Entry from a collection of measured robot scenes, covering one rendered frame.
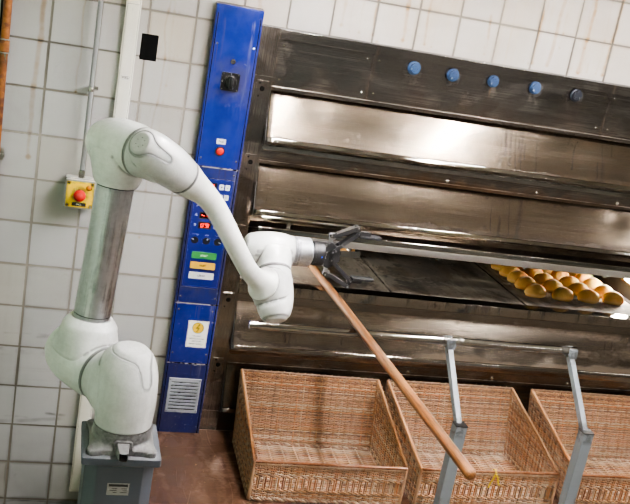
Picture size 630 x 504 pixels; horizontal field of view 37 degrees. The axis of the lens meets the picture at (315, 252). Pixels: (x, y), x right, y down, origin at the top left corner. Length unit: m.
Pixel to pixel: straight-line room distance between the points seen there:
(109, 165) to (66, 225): 0.88
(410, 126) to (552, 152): 0.58
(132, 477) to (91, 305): 0.47
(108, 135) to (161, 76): 0.78
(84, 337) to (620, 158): 2.21
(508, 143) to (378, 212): 0.56
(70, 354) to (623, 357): 2.40
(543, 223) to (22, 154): 1.94
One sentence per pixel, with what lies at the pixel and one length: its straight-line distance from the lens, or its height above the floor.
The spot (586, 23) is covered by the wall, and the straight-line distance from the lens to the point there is 3.67.
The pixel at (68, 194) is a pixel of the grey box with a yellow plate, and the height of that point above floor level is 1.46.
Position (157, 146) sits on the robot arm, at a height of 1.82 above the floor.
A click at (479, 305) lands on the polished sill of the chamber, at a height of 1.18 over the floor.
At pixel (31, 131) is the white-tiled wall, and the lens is 3.27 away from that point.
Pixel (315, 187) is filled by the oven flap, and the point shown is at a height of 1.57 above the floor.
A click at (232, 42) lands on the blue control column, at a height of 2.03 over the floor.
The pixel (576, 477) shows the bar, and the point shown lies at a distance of 3.52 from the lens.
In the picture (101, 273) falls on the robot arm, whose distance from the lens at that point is 2.59.
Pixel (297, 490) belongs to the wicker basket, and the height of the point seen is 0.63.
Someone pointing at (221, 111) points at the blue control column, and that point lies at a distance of 3.25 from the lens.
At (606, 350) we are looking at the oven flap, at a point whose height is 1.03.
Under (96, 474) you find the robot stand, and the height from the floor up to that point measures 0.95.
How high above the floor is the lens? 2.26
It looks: 16 degrees down
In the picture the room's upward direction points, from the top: 10 degrees clockwise
